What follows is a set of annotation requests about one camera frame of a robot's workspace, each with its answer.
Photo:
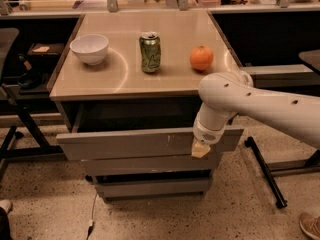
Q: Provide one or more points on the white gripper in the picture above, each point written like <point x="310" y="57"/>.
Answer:
<point x="207" y="135"/>

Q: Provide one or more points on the grey top drawer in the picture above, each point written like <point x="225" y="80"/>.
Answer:
<point x="112" y="131"/>

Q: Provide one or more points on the grey drawer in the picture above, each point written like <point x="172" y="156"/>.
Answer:
<point x="153" y="188"/>
<point x="112" y="131"/>
<point x="151" y="164"/>

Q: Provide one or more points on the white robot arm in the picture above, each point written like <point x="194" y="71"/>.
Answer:
<point x="226" y="94"/>

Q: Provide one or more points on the grey middle drawer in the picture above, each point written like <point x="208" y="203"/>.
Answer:
<point x="151" y="164"/>

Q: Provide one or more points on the grey bottom drawer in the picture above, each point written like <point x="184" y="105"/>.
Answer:
<point x="153" y="188"/>

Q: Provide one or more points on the grey drawer cabinet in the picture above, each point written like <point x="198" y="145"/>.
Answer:
<point x="128" y="92"/>

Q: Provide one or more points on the black metal stand leg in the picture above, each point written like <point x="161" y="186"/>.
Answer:
<point x="280" y="201"/>

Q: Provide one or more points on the orange fruit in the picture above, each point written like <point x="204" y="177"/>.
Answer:
<point x="201" y="58"/>

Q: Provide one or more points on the green soda can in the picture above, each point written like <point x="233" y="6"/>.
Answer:
<point x="150" y="52"/>

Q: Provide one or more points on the tan sneaker right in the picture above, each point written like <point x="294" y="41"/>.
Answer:
<point x="310" y="225"/>

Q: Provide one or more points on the dark round side table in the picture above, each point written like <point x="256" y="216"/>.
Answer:
<point x="311" y="59"/>

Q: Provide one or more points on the white ceramic bowl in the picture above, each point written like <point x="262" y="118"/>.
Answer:
<point x="90" y="49"/>

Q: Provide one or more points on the black office chair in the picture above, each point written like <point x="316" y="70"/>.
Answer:
<point x="7" y="153"/>

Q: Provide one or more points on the white shoe left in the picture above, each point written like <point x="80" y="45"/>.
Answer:
<point x="6" y="205"/>

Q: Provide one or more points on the dark trouser leg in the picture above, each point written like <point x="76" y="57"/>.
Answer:
<point x="4" y="226"/>

